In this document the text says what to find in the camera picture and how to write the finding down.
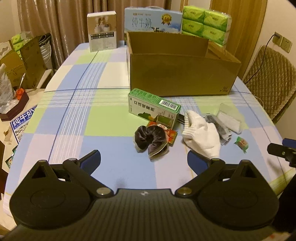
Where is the white cotton glove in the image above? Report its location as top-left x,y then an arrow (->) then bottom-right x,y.
182,110 -> 221,159

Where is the red candy wrapper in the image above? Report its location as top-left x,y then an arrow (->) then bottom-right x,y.
147,121 -> 178,146

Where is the green candy packet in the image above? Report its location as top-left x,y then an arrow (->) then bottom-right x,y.
234,137 -> 249,153

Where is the dark velvet scrunchie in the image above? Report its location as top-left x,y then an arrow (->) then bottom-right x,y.
133,125 -> 169,160

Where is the clear plastic case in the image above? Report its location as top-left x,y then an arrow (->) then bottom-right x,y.
217,103 -> 245,134

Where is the green medicine box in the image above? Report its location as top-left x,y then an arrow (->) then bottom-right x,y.
128,88 -> 181,129

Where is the black pen-like stick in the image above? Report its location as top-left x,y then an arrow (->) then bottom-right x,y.
177,114 -> 185,125

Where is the quilted brown chair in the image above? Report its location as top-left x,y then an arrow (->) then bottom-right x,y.
243,45 -> 295,123

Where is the blue milk flyer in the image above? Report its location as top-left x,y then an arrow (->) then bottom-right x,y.
10,105 -> 37,144

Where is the dark wooden tray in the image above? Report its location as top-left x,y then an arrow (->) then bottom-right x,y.
0,92 -> 29,121

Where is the large cardboard box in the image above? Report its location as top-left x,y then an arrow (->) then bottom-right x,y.
126,32 -> 241,97

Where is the silver foil bag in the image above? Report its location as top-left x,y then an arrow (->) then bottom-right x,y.
0,63 -> 14,113

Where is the brown cardboard boxes stack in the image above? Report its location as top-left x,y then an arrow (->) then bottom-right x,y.
1,36 -> 53,89

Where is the white humidifier product box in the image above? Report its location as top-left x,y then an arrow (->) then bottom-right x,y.
87,11 -> 117,52

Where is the green tissue pack bundle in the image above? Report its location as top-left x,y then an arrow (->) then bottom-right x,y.
182,6 -> 232,47

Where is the wooden door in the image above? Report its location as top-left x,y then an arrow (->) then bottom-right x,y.
210,0 -> 267,79

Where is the brown curtain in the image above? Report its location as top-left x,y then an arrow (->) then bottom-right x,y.
17,0 -> 171,68

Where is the blue milk carton box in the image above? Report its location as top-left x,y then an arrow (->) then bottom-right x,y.
125,6 -> 183,34

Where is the wall power socket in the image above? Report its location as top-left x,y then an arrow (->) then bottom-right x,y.
273,32 -> 292,53

